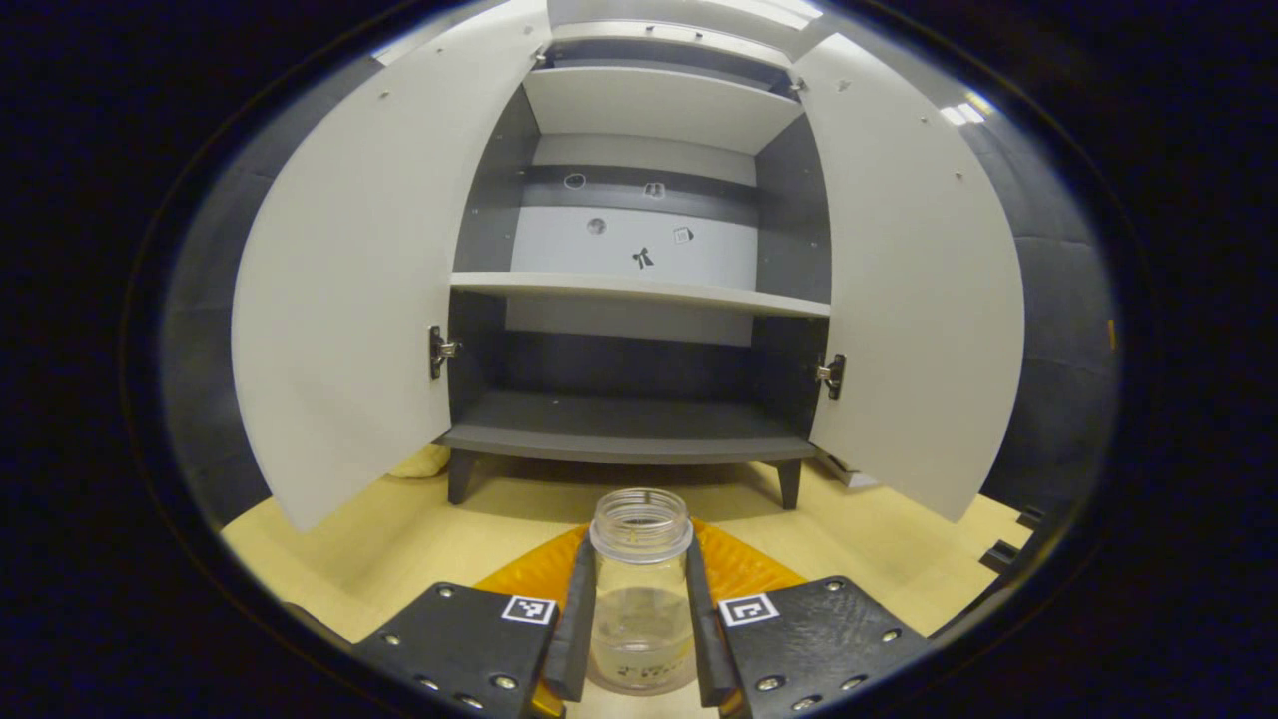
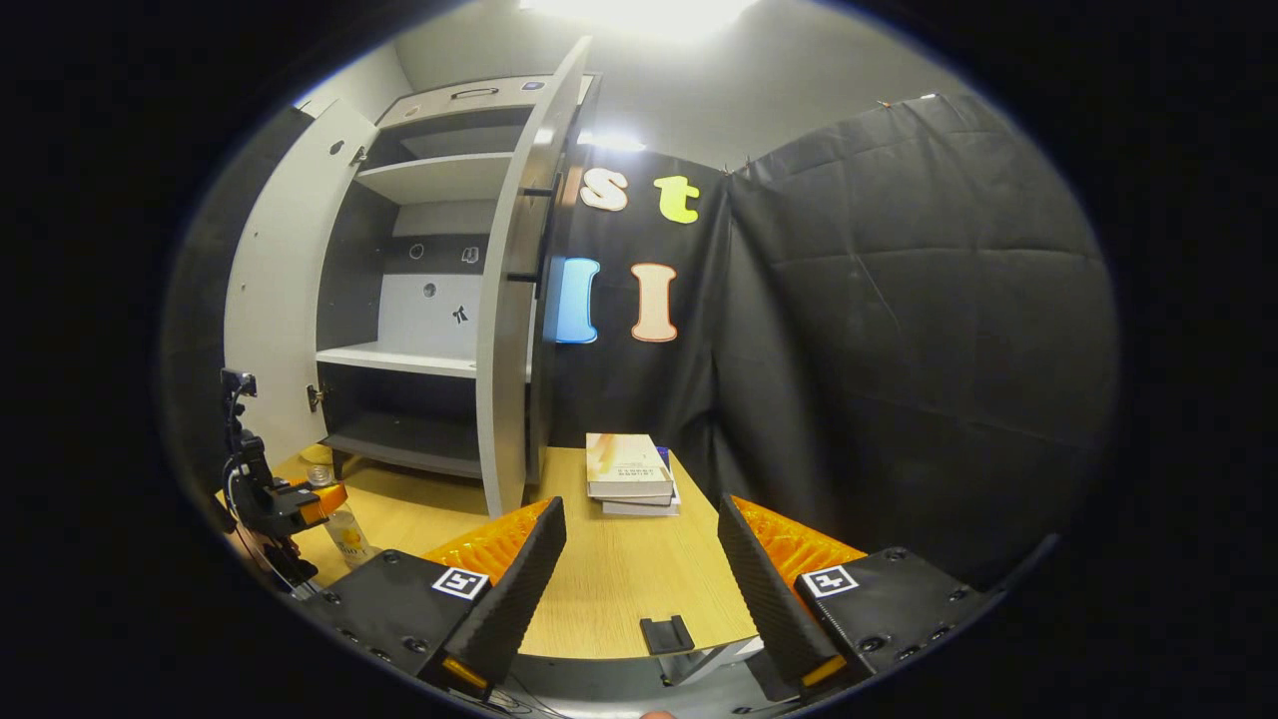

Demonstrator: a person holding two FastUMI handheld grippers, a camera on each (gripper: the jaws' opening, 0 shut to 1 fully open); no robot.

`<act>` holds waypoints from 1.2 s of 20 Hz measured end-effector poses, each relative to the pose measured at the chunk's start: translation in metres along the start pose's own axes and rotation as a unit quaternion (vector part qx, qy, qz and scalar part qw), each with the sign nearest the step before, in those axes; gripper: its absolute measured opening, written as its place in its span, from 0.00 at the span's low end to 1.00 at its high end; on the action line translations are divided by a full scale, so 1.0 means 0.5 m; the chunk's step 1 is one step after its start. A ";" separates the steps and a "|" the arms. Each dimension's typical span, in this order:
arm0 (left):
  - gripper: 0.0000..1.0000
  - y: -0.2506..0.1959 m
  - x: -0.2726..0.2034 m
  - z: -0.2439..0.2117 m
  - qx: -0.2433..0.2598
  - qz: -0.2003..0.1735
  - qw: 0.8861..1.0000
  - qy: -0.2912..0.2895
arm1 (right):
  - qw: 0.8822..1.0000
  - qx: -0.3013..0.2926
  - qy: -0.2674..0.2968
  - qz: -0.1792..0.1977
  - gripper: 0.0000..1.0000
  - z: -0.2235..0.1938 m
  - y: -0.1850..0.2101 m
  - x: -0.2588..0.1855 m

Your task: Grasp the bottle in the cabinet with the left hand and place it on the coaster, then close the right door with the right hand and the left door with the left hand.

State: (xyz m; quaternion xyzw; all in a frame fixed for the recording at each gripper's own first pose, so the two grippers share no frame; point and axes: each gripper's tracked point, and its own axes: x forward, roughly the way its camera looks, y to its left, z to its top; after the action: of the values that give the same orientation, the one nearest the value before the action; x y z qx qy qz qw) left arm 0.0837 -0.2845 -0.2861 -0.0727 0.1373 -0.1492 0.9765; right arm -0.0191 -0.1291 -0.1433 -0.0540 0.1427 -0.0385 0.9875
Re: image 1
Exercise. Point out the small ceiling light panel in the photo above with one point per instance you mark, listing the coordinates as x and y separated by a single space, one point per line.
966 108

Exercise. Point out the grey cabinet door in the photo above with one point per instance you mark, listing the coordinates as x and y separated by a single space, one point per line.
349 300
919 300

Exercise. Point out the clear glass bottle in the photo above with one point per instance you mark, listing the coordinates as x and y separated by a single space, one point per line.
641 599

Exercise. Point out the black bracket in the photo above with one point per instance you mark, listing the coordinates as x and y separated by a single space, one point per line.
1030 517
1000 556

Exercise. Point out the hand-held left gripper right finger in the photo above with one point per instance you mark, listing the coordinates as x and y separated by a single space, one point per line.
809 639

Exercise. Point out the white cabinet shelf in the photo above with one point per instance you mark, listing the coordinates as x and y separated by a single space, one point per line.
659 105
639 292

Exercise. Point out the metal door hinge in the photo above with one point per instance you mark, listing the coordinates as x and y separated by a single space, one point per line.
831 375
441 352

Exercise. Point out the black backdrop cloth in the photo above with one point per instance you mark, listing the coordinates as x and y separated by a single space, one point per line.
1058 350

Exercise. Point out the yellow plush pad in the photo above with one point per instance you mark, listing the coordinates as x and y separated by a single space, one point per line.
419 462

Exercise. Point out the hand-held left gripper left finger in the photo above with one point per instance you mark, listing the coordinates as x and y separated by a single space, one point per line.
469 639

